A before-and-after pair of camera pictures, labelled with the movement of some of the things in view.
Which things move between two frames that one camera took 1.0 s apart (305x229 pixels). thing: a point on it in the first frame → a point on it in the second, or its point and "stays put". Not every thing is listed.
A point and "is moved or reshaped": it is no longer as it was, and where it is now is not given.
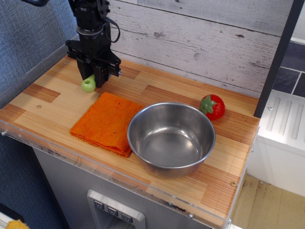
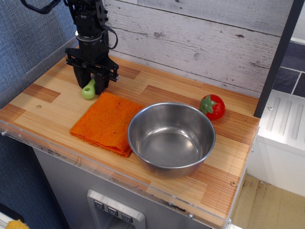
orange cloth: [105, 123] stays put
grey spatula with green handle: [88, 85] is moved or reshaped
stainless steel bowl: [171, 140] stays put
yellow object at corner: [17, 224] stays put
